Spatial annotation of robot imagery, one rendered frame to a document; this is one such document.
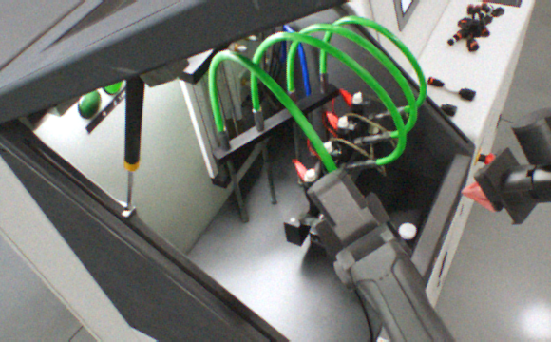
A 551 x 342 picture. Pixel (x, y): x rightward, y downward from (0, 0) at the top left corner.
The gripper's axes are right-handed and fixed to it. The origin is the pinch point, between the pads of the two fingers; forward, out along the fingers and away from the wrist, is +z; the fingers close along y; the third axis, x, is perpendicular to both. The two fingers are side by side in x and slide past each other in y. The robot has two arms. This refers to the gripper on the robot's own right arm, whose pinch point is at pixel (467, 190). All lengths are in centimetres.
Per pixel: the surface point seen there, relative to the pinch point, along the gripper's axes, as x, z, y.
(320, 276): 13.1, 42.8, -10.5
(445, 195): -15.5, 25.5, -10.8
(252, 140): 8.1, 39.5, 24.2
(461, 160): -26.5, 27.5, -8.8
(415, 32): -49, 41, 19
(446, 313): -38, 92, -78
